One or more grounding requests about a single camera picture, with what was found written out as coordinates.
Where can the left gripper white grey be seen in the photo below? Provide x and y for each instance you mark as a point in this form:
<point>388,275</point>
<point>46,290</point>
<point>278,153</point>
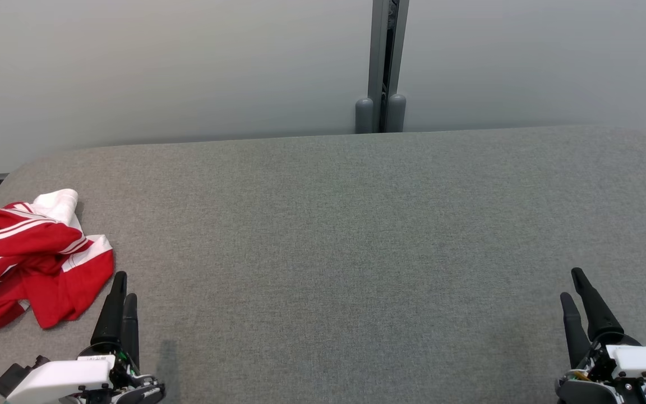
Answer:
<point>59,379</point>

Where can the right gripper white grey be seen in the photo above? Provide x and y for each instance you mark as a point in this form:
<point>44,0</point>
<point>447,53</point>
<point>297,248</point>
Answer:
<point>642,362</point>

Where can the grey partition post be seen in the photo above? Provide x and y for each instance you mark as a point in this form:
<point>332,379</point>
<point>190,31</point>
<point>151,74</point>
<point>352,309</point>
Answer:
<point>382,50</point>

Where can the grey rounded post cap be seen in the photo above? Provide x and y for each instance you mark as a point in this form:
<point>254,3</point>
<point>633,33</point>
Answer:
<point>364,115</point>
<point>396,112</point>

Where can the red jersey with black letters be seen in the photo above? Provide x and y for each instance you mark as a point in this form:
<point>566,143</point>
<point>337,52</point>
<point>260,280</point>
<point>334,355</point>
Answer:
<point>14,238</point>

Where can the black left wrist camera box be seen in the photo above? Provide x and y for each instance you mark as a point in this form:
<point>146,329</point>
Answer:
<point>12,379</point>

